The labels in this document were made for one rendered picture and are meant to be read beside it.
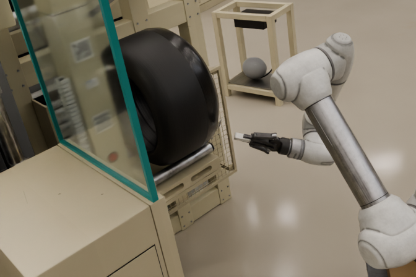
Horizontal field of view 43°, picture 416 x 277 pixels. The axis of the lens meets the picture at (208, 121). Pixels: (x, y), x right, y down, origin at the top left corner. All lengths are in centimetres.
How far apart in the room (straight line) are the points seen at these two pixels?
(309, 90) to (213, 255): 160
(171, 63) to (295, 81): 52
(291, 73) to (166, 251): 69
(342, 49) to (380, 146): 215
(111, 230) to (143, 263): 16
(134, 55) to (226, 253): 149
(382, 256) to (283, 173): 202
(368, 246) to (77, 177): 91
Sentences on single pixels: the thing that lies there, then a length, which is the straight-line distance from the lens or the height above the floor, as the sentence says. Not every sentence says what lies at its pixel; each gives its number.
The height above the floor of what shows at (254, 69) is 26.
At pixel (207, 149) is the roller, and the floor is 91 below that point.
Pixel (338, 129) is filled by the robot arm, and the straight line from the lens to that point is 176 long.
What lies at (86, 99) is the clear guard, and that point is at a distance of 150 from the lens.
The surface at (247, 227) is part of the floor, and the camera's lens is 327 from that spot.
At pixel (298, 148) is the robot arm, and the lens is 226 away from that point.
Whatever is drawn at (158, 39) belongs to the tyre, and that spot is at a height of 143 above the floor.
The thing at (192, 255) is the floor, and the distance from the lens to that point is 316.
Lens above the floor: 209
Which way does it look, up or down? 28 degrees down
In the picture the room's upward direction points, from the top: 10 degrees counter-clockwise
